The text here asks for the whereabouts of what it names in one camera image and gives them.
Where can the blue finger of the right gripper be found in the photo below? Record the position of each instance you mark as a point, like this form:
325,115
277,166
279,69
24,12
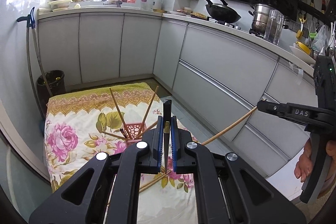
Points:
286,111

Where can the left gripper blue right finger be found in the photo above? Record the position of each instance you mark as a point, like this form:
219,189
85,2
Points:
227,188

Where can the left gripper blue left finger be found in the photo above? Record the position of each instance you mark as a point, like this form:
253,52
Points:
106,188

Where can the person right hand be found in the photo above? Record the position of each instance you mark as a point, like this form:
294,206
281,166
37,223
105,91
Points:
304,165

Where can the white plate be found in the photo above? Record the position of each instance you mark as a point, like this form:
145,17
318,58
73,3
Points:
302,55

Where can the yellow bowl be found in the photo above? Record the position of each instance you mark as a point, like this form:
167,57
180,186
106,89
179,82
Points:
303,47

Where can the pink perforated utensil holder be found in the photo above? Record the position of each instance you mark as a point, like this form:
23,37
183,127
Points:
134,131

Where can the floral tablecloth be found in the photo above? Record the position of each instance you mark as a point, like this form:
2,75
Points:
73,135

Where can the glass pitcher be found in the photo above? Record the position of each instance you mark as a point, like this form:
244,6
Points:
274,27

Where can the yellow scissors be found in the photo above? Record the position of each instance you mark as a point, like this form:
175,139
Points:
302,19

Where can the steel steamer pot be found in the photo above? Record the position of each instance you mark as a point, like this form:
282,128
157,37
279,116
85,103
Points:
260,16

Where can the black wok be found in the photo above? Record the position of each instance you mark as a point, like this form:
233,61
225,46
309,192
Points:
221,12

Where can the black trash bin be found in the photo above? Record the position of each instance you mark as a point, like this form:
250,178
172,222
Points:
55,79

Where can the white electric kettle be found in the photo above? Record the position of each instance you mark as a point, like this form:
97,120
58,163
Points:
157,5

